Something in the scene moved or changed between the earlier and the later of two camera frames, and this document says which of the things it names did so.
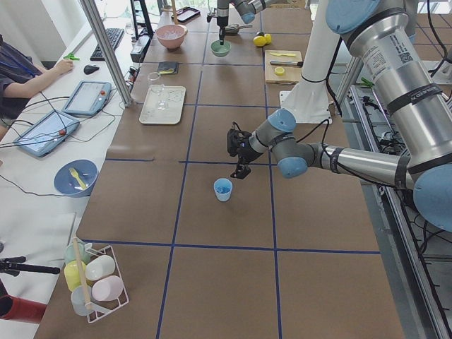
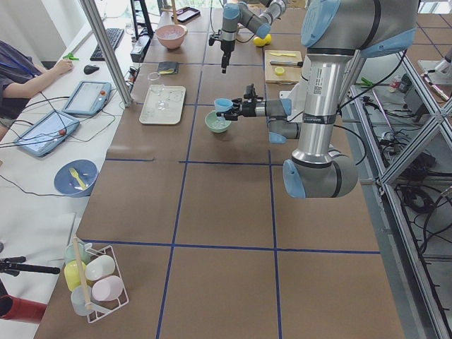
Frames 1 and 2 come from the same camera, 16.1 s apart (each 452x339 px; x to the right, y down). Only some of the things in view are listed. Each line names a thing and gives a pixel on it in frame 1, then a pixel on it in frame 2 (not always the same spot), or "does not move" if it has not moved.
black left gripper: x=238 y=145 to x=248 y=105
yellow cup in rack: x=74 y=272 does not move
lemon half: x=279 y=70 does not move
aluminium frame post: x=94 y=16 does not move
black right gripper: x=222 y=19 to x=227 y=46
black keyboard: x=115 y=35 does not move
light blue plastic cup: x=223 y=187 to x=223 y=104
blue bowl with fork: x=76 y=178 does not move
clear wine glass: x=157 y=85 does not move
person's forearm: x=26 y=89 does not move
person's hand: x=63 y=66 does not move
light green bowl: x=219 y=50 to x=216 y=123
